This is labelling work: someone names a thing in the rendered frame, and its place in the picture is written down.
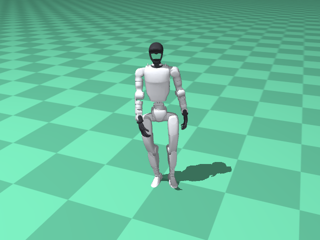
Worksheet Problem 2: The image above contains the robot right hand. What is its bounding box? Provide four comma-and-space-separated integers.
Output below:
136, 115, 151, 137

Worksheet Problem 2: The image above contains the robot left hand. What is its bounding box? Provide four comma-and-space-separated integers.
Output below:
181, 109, 188, 130

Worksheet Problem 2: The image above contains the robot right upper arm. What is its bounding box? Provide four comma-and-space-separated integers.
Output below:
135, 67, 145, 100

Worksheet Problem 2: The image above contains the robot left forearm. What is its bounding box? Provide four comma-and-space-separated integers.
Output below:
177, 89, 188, 114

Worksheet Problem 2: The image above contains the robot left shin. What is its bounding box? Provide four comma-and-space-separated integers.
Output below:
167, 150, 177, 178

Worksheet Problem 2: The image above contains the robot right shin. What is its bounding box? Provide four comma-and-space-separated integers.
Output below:
148, 152, 160, 178

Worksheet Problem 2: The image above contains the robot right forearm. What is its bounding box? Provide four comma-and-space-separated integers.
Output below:
134, 92, 143, 122

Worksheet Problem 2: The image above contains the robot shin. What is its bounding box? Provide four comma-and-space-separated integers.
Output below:
148, 152, 160, 178
167, 150, 177, 178

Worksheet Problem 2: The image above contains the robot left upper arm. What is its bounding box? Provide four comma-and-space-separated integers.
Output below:
168, 66, 185, 97

